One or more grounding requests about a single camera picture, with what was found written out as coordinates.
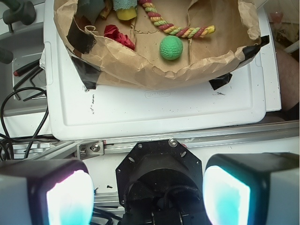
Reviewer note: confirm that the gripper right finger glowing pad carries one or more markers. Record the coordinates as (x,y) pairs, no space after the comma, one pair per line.
(252,189)

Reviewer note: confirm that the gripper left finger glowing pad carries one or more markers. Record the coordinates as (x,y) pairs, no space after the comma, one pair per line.
(45,192)

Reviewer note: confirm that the red paper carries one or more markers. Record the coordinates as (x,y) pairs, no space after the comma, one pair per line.
(112,32)

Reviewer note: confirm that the white plastic bin lid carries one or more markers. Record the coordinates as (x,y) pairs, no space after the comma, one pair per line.
(77,113)

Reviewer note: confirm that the black hex key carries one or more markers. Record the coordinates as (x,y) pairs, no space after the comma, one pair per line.
(33,72)

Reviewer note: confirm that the brown paper bag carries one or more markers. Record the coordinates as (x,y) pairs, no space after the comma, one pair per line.
(234,43)

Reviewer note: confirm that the green dimpled ball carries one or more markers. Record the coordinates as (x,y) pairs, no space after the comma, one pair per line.
(171,47)

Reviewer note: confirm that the dark green clamp knob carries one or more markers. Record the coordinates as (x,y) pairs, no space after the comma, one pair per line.
(18,11)

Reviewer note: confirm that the dark green cloth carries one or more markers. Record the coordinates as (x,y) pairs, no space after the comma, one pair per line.
(90,9)

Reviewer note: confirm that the yellow foam block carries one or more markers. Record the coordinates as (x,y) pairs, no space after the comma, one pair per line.
(126,14)

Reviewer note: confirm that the small yellow striped toy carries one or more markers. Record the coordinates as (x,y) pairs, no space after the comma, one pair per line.
(107,9)

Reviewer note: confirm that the light blue microfibre cloth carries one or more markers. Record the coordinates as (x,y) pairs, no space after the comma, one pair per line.
(124,4)

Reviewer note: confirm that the metal corner bracket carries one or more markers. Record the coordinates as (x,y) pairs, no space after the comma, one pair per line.
(89,149)

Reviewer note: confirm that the aluminium extrusion rail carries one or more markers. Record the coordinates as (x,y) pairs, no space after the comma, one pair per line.
(190,139)

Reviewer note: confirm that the black octagonal mount plate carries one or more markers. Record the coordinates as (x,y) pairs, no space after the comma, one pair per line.
(160,183)

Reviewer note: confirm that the red handled screwdriver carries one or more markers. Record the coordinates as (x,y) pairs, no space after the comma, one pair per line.
(26,68)

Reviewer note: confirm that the multicolour twisted rope toy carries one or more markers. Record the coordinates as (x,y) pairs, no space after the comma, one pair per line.
(170,28)

